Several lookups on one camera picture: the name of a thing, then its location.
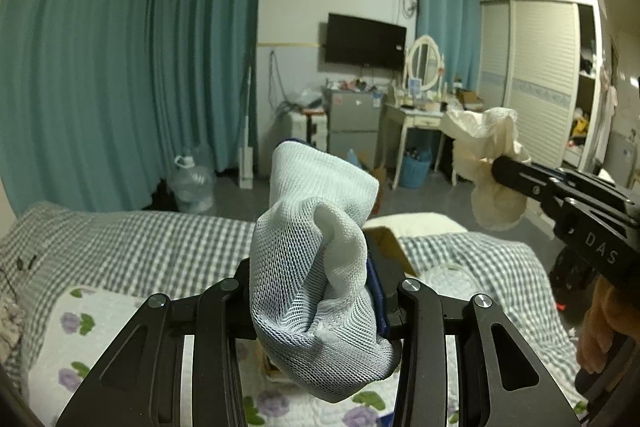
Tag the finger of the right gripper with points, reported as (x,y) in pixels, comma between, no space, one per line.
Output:
(535,181)

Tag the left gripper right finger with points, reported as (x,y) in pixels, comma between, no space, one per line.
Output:
(466,345)

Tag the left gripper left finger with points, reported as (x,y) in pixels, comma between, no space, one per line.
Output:
(137,380)

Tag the cream lace scrunchie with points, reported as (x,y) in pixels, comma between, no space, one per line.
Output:
(479,139)

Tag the white sock blue trim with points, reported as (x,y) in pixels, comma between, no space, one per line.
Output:
(309,302)

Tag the person's right hand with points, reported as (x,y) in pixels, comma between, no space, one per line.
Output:
(610,313)

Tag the white floral quilt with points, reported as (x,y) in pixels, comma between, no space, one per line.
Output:
(84,321)

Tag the white louvred wardrobe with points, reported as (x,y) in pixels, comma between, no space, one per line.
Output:
(543,59)

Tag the blue laundry basket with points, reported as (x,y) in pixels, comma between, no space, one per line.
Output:
(414,169)

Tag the grey checked bed sheet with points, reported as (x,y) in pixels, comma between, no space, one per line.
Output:
(79,277)

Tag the cardboard box on floor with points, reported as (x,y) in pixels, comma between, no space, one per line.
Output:
(360,160)

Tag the brown cardboard box on bed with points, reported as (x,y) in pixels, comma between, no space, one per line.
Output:
(390,247)

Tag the white oval vanity mirror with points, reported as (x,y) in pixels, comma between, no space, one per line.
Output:
(424,65)

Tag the clear water jug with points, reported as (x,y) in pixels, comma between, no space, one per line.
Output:
(192,185)

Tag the silver mini fridge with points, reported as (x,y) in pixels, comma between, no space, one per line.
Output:
(353,121)

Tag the narrow teal curtain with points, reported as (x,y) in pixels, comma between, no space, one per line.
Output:
(455,27)

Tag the white flat mop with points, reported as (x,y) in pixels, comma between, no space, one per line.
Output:
(246,154)

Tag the large teal curtain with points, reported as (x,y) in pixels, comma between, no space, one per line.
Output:
(98,97)

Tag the black wall television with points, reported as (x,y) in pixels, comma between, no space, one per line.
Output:
(357,41)

